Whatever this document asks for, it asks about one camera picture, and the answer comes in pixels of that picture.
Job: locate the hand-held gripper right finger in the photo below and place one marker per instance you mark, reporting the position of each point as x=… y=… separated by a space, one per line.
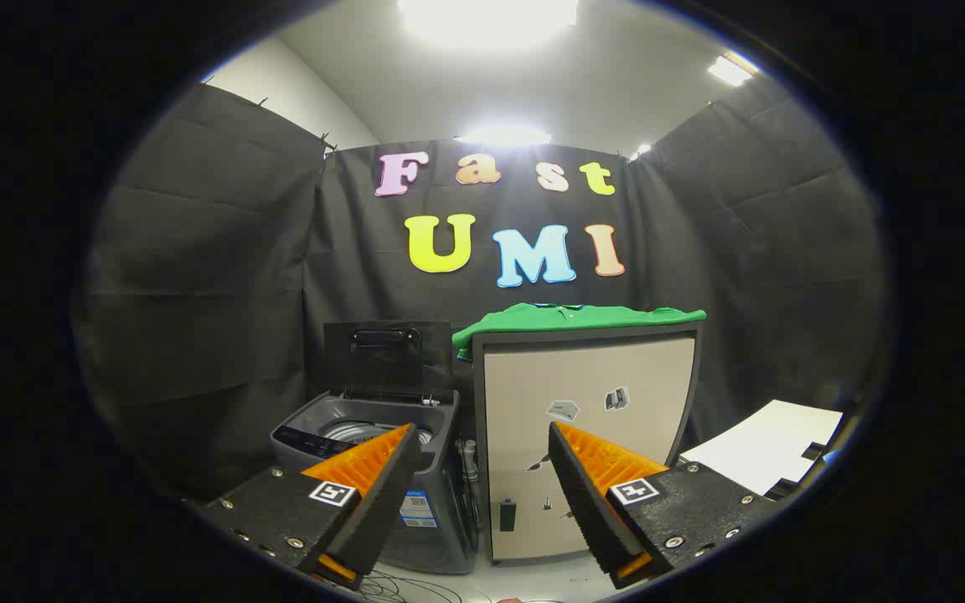
x=583 y=494

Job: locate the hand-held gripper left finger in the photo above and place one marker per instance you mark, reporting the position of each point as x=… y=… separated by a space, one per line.
x=382 y=494

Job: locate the grey washing machine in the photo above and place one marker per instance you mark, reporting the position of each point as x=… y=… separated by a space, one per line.
x=441 y=536

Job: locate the green polo shirt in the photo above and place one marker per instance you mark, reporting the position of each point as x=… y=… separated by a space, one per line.
x=575 y=318

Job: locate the grey beige cabinet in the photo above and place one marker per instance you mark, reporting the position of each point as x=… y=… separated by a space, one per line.
x=583 y=377

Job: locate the black backdrop cloth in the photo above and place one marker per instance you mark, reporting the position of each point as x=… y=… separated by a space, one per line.
x=214 y=293

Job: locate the small ceiling light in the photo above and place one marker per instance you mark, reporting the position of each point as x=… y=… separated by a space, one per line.
x=640 y=151

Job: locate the rectangular ceiling light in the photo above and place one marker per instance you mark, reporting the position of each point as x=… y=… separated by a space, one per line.
x=731 y=69

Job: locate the large ceiling light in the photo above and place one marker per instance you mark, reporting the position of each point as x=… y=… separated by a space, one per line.
x=487 y=17

